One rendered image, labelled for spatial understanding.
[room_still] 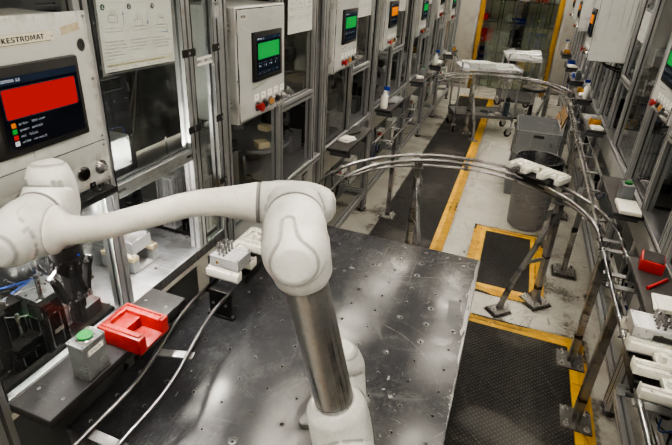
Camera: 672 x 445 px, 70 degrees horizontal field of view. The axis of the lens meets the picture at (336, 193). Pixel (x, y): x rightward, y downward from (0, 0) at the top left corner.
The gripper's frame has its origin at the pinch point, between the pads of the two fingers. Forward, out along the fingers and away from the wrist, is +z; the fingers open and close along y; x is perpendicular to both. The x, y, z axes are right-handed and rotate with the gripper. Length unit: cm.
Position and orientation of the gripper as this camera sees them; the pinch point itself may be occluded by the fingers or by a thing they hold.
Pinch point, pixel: (79, 309)
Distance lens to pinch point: 145.7
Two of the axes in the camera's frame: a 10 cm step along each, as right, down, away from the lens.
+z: -0.4, 9.0, 4.2
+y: -3.6, 3.8, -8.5
